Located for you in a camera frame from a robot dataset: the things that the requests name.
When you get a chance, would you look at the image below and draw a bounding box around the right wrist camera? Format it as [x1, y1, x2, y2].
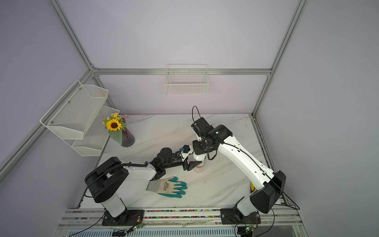
[191, 117, 214, 137]

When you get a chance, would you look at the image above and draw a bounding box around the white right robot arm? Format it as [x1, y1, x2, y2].
[191, 122, 286, 216]

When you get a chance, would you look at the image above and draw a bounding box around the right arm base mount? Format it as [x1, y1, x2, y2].
[220, 197, 261, 225]

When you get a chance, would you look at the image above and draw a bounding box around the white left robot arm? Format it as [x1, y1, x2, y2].
[84, 145, 202, 218]

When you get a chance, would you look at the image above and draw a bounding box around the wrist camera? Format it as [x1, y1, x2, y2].
[191, 117, 214, 137]
[180, 145, 193, 160]

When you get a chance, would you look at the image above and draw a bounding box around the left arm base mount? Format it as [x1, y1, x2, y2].
[102, 209, 145, 226]

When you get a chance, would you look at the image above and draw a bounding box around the artificial sunflower bouquet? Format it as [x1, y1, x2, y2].
[102, 113, 126, 145]

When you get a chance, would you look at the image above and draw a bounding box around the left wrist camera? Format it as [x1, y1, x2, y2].
[180, 145, 193, 160]

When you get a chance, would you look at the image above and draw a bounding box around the white label tea bottle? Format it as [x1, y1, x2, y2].
[193, 153, 207, 168]

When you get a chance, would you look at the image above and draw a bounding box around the white mesh upper shelf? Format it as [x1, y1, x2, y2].
[40, 81, 109, 140]

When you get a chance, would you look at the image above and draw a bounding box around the dark glass flower vase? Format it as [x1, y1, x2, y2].
[121, 127, 135, 147]

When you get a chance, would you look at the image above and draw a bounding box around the white wire wall basket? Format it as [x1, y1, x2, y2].
[164, 64, 209, 95]

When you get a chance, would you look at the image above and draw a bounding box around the white mesh shelf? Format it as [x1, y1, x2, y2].
[71, 106, 119, 157]
[40, 81, 109, 140]

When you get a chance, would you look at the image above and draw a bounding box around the white mesh lower shelf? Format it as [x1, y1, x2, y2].
[71, 106, 119, 157]

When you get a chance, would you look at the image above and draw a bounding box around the yellow black work glove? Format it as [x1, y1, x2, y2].
[250, 182, 256, 192]

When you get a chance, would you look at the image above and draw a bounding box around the green white work glove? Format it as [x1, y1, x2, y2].
[146, 176, 188, 198]

